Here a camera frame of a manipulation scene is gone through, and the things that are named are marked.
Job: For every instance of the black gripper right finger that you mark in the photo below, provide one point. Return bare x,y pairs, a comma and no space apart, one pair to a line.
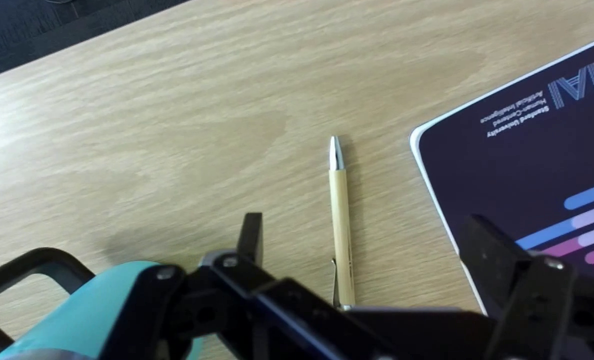
489,261

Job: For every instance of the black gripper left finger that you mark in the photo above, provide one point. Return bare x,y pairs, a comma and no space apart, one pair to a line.
250,237

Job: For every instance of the beige pencil with silver tip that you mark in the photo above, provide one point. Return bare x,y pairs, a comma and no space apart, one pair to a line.
340,227

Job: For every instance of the dark notebook with coloured stripes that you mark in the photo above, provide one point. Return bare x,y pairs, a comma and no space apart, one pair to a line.
529,172

